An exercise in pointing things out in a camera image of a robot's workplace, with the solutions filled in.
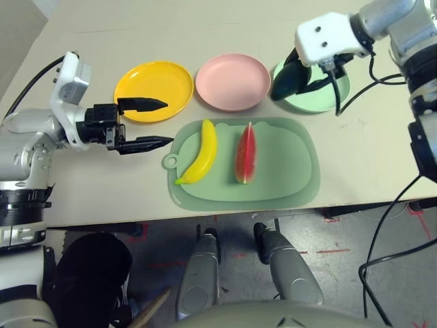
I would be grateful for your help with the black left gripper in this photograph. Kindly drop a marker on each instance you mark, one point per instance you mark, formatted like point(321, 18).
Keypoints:
point(99, 119)

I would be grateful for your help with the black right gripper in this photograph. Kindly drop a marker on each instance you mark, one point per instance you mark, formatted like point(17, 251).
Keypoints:
point(343, 58)

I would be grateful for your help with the dark green toy avocado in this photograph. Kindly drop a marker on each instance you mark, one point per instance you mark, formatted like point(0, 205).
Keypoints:
point(286, 82)

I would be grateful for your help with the yellow toy banana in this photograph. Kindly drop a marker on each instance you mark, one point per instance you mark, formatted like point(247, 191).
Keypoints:
point(205, 153)

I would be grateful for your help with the toy watermelon slice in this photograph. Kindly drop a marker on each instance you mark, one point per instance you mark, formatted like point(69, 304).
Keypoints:
point(246, 153)

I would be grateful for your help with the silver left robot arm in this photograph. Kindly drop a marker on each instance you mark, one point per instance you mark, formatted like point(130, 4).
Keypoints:
point(27, 150)

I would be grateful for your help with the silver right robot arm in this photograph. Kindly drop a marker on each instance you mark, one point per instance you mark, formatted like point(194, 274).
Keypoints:
point(403, 24)

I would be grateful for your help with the mint green plastic plate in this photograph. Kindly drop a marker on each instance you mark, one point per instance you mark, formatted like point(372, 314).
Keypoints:
point(317, 104)

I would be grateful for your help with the yellow plastic plate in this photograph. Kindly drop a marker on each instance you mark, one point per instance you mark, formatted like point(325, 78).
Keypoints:
point(153, 85)

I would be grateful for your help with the pink plastic plate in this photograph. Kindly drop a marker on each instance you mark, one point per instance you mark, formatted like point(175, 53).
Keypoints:
point(232, 82)

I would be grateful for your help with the green cutting board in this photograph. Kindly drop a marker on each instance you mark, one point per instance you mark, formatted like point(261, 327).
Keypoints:
point(280, 164)

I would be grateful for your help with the grey robot left leg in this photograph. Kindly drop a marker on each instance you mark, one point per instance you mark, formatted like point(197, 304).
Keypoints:
point(199, 273)

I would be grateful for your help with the grey robot leg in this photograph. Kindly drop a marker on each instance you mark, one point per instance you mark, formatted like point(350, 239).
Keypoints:
point(199, 273)
point(290, 270)

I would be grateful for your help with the wooden stick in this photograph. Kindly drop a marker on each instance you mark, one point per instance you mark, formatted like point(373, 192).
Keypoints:
point(153, 305)

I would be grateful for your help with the grey robot right leg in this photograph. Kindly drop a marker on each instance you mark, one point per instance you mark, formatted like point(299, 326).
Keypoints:
point(290, 270)

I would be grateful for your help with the light grey robot torso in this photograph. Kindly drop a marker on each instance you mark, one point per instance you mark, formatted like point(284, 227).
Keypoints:
point(273, 316)

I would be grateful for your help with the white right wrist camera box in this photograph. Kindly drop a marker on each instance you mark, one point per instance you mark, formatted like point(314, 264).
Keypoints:
point(327, 34)

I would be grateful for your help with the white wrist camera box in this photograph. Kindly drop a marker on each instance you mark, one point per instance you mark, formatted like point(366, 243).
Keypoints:
point(327, 34)
point(70, 89)

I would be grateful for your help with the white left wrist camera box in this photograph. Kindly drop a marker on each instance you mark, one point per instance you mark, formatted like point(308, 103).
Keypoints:
point(70, 89)

